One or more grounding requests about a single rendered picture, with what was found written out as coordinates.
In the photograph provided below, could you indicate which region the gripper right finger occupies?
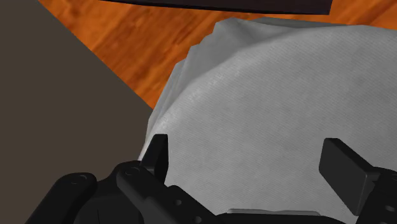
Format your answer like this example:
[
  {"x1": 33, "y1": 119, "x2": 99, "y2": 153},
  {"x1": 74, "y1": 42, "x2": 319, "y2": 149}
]
[{"x1": 318, "y1": 137, "x2": 397, "y2": 224}]

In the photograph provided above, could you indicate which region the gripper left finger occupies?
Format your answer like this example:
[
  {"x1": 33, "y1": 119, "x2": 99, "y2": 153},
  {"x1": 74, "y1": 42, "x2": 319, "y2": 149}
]
[{"x1": 24, "y1": 133, "x2": 225, "y2": 224}]

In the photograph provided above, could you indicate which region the pale grey fabric bed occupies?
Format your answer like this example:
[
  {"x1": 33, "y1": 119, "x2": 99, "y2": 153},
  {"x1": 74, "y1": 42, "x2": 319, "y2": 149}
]
[{"x1": 137, "y1": 17, "x2": 397, "y2": 224}]

